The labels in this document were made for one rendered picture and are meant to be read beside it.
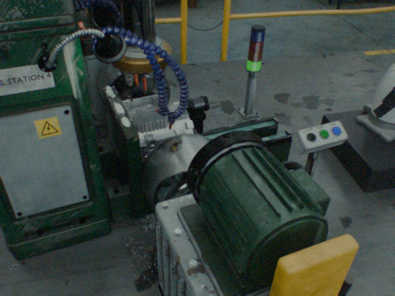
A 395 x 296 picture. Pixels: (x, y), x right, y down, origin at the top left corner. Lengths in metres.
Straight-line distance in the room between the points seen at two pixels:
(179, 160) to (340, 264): 0.52
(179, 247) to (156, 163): 0.31
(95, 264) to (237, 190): 0.69
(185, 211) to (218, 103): 1.13
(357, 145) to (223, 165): 0.96
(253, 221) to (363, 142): 1.05
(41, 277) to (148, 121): 0.56
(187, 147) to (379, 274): 0.70
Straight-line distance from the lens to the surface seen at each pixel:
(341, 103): 2.09
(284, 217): 0.63
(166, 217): 0.87
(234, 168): 0.70
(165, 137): 1.25
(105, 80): 1.50
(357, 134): 1.67
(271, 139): 1.50
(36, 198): 1.15
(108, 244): 1.30
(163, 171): 1.02
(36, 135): 1.02
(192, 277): 0.77
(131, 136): 1.12
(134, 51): 1.11
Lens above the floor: 1.81
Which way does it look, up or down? 38 degrees down
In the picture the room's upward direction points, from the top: 2 degrees clockwise
